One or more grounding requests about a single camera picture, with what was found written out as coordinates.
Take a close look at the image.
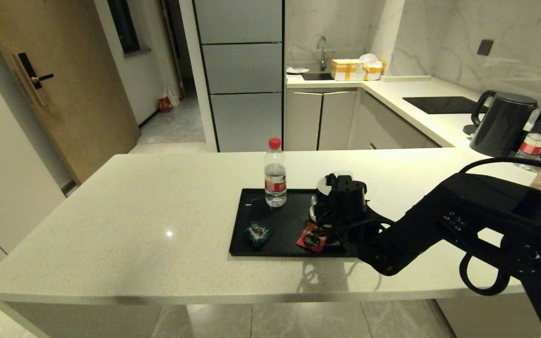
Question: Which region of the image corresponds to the black mug white inside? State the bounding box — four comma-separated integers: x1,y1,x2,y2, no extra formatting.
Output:
314,171,356,223

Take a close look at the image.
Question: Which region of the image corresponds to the clear water bottle red cap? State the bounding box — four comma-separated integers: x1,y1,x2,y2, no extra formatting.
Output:
515,111,541,162
264,138,287,208

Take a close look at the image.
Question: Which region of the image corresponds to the dark green snack packet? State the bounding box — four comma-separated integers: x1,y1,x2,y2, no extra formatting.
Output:
244,222,274,248

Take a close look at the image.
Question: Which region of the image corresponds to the black electric kettle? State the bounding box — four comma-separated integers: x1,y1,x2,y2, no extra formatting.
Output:
469,91,538,158

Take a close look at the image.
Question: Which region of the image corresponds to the red coffee packet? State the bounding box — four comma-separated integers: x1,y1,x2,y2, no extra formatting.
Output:
296,223,330,253

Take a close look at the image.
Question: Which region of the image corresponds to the black rectangular serving tray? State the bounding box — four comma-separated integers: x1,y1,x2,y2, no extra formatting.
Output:
229,189,360,258

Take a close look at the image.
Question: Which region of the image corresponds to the grey counter base cabinet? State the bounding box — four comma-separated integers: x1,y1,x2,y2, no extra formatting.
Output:
350,91,440,151

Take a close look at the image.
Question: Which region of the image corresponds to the grey sink cabinet door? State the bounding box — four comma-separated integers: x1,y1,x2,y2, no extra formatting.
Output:
318,91,358,151
285,92,323,152

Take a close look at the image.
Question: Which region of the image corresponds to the black induction cooktop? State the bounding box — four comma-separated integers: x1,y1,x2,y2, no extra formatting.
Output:
402,97,487,115

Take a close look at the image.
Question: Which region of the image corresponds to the small yellow taped box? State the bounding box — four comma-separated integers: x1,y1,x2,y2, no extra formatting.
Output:
363,61,386,82

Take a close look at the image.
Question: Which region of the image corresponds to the large yellow taped box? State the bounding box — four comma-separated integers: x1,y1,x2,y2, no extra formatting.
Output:
330,60,365,82

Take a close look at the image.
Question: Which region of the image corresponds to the tall grey fridge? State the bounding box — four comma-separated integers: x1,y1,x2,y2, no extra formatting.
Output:
192,0,285,154

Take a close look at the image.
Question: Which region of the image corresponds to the dark window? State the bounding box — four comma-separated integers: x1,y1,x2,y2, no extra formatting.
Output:
107,0,142,57

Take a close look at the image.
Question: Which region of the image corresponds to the wooden entrance door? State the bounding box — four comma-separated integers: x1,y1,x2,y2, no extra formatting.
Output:
0,0,141,185

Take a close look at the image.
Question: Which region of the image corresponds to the white tall cabinet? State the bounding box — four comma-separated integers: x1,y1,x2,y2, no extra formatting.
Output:
0,70,67,320

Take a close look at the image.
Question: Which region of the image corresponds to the black electronic door lock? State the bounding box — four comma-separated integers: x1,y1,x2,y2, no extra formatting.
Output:
14,54,55,108

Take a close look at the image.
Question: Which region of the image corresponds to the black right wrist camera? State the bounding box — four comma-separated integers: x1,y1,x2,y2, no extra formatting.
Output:
325,174,369,219

